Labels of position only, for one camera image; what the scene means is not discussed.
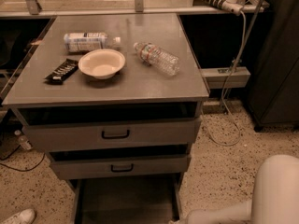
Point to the black snack bar packet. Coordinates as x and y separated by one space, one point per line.
62 72

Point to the white shoe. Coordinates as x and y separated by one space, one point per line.
26 216

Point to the grey top drawer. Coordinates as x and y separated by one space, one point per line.
71 137

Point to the clear plastic water bottle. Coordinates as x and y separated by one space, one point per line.
157 57

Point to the grey drawer cabinet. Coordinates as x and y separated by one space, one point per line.
139 92

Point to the metal frame rail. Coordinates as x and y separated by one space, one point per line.
93 6

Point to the white labelled bottle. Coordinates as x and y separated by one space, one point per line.
86 42

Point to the grey middle drawer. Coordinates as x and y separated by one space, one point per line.
151 165

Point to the dark cabinet at right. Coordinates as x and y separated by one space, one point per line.
272 94

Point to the grey drawer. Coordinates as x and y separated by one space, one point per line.
151 165
145 199
71 137

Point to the grey metal beam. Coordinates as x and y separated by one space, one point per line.
217 78

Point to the small bottle on floor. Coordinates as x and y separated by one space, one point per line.
23 141

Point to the white power strip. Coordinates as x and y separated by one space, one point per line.
230 6

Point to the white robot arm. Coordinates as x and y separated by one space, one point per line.
275 197

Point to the grey bottom drawer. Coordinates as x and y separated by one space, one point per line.
145 199

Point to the white paper bowl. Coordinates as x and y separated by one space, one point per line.
101 63

